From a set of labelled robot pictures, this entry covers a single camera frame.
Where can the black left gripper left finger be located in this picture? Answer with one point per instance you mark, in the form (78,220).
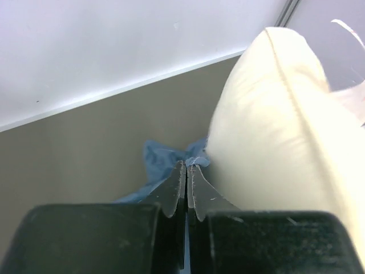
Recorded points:
(143,237)

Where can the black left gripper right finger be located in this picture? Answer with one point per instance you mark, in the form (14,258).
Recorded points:
(225,239)

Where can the blue cartoon print pillowcase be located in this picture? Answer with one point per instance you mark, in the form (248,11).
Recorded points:
(160,160)

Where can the cream white pillow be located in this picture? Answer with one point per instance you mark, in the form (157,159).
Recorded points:
(278,139)

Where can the right aluminium frame post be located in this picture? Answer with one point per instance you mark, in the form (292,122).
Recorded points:
(286,13)

